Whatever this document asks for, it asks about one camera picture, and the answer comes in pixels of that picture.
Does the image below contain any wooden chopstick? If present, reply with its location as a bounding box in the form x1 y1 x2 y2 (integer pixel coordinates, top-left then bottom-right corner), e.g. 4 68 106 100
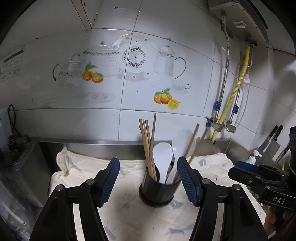
149 113 157 181
188 128 209 164
184 123 200 158

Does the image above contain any white rice paddle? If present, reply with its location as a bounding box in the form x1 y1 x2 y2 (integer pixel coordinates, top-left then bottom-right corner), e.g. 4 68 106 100
152 142 173 184
166 129 196 185

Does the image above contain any person's right hand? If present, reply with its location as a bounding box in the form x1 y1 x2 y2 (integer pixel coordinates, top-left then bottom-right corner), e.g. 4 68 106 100
263 206 295 241

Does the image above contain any blue soap pump bottle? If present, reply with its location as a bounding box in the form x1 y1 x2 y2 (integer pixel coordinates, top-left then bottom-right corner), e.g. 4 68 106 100
245 150 262 165

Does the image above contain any cleaver knife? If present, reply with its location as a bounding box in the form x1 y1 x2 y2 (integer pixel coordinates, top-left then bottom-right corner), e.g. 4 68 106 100
258 125 283 159

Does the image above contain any quilted cream cloth mat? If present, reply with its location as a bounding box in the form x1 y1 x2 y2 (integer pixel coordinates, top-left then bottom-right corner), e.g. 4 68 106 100
48 146 266 241

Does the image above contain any black utensil holder cup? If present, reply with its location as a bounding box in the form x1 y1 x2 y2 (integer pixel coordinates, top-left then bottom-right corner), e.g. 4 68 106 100
139 168 181 207

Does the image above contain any metal valve fitting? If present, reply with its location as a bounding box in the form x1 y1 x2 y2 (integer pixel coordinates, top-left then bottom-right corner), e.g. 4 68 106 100
206 116 237 133

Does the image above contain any chopstick in cup leftmost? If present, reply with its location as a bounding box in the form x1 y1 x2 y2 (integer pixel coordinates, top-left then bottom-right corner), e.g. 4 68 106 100
139 119 153 179

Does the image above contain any chopstick in cup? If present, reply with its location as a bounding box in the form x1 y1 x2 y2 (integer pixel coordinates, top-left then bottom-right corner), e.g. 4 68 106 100
142 120 157 181
145 120 152 163
139 119 153 179

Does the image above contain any chopstick in cup right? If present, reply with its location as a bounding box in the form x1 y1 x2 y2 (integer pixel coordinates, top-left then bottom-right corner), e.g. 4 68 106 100
145 120 152 163

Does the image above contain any water heater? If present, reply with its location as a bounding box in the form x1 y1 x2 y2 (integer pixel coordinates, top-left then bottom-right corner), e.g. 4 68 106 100
208 0 269 48

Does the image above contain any black handled knife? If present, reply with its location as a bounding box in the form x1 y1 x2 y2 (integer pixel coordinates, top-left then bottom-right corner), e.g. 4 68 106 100
275 146 290 163

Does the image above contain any yellow gas hose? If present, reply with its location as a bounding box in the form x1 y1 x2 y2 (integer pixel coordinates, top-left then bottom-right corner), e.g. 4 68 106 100
211 45 251 143

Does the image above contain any braided metal hose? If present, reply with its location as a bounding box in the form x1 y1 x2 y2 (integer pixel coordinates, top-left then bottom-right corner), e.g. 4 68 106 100
214 11 231 121

